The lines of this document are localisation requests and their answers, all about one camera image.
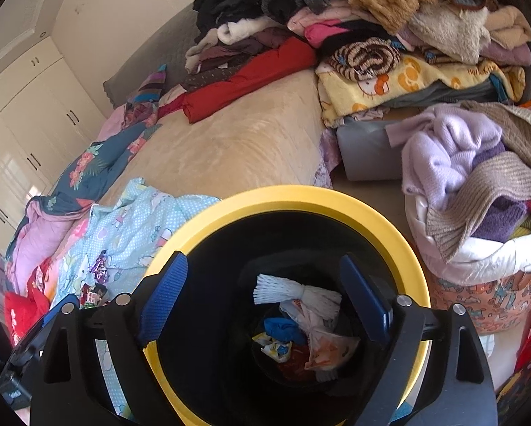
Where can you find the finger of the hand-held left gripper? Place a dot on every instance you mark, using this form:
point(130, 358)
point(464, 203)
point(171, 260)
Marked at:
point(54, 313)

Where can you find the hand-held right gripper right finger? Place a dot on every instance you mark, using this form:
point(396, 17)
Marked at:
point(365, 297)

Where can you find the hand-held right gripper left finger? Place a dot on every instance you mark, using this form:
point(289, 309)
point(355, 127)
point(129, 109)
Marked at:
point(163, 297)

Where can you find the white plastic bag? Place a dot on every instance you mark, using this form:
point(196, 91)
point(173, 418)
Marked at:
point(323, 346)

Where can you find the white foam fruit net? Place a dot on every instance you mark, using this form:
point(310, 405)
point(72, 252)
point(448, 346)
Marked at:
point(287, 295)

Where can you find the blue plastic piece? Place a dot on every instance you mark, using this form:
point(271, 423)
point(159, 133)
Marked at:
point(283, 328)

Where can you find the yellow and white wrapper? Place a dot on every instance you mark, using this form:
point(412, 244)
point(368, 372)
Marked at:
point(272, 348)

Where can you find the yellow rimmed black trash bin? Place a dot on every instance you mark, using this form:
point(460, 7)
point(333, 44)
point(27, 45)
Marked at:
point(292, 199)

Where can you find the red floral garment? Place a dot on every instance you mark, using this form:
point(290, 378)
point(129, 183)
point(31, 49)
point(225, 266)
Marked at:
point(21, 315)

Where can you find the light blue cartoon blanket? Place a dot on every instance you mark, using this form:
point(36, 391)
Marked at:
point(132, 226)

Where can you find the pink cartoon blanket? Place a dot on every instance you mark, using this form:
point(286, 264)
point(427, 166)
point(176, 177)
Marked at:
point(76, 235)

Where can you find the pink cartoon laundry basket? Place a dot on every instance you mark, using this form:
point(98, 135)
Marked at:
point(491, 306)

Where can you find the white quilted garment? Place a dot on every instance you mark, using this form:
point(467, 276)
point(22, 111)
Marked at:
point(491, 262)

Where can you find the lilac floral bed sheet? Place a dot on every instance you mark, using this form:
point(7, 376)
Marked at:
point(327, 159)

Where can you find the grey storage box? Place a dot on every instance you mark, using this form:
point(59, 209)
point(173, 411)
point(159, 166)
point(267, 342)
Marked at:
point(367, 151)

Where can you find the blue floral quilt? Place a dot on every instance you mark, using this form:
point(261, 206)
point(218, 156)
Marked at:
point(92, 164)

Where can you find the purple knit garment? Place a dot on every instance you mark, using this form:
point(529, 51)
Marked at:
point(496, 217)

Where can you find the lilac sweater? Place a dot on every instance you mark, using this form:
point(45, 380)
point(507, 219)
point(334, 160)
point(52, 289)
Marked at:
point(447, 142)

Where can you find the bed with beige cover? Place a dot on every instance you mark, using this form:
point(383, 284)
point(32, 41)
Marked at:
point(247, 142)

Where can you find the dark red cloth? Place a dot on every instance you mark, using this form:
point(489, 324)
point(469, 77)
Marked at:
point(172, 104)

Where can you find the cream wardrobe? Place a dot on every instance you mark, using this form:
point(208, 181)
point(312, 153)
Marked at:
point(34, 120)

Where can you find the striped pillow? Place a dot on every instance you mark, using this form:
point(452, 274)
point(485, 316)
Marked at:
point(150, 84)

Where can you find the grey folded blanket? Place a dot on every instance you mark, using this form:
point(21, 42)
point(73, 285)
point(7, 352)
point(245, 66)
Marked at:
point(438, 95)

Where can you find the yellow cartoon blanket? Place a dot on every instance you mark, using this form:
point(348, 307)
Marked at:
point(425, 77)

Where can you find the brown striped garment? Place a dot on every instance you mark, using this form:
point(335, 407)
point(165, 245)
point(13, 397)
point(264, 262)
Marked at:
point(363, 57)

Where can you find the red folded garment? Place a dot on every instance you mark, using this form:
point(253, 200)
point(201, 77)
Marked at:
point(256, 75)

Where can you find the grey padded headboard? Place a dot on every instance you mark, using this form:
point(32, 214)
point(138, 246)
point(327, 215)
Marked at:
point(158, 40)

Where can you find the pink garment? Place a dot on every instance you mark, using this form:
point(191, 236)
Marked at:
point(327, 31)

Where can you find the dark purple dotted garment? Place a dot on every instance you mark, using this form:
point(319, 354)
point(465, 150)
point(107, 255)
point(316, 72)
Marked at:
point(256, 40)

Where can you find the white fleece garment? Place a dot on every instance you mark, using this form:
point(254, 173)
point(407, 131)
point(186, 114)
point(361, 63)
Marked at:
point(238, 31)

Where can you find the cream fleece garment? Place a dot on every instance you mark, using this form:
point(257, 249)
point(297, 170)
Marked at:
point(447, 31)

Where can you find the mauve garment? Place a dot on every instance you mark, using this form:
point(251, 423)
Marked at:
point(509, 55)

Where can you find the peach towel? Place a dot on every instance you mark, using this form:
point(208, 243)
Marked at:
point(511, 26)

